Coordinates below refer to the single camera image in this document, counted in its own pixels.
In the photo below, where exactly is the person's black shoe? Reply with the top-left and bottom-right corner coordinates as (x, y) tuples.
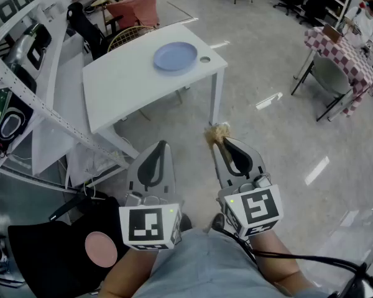
(179, 213), (193, 233)
(211, 212), (226, 233)

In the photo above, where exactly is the brown cardboard box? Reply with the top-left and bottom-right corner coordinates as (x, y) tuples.
(323, 23), (343, 42)

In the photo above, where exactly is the tan fibrous scrubber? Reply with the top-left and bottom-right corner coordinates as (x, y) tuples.
(204, 122), (234, 167)

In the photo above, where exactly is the table with checkered cloth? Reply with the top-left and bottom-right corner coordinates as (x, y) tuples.
(291, 26), (373, 117)

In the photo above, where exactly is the white metal shelf rack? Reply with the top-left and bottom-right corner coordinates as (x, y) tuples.
(0, 0), (131, 195)

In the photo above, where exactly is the pink armchair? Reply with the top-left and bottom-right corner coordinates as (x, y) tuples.
(105, 0), (160, 30)

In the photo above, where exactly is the black bag with pink disc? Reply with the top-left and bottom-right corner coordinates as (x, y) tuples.
(7, 194), (131, 298)

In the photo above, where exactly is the white low platform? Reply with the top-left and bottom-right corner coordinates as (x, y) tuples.
(30, 52), (94, 176)

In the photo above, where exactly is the person's blue denim clothing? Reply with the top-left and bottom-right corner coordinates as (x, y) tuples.
(133, 228), (330, 298)

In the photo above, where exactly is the grey chair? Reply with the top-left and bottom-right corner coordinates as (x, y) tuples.
(312, 53), (361, 122)

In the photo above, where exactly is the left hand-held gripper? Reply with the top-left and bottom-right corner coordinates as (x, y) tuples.
(118, 140), (183, 250)

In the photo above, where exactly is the black case with oval window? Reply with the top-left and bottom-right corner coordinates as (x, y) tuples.
(0, 88), (35, 160)

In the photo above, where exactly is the black cable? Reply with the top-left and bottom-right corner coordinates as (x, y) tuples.
(222, 227), (373, 291)

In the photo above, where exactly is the white case with black panel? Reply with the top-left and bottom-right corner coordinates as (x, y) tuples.
(4, 23), (53, 80)

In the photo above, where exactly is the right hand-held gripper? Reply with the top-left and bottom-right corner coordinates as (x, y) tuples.
(211, 137), (283, 239)

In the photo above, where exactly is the white table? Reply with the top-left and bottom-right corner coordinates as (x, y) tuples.
(82, 22), (228, 160)

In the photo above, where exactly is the person's left forearm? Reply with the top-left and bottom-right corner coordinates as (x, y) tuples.
(98, 246), (159, 298)

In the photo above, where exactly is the person's right forearm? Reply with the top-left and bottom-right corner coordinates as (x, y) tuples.
(250, 230), (315, 291)

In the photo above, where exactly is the big blue plate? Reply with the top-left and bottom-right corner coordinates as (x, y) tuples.
(153, 41), (198, 71)

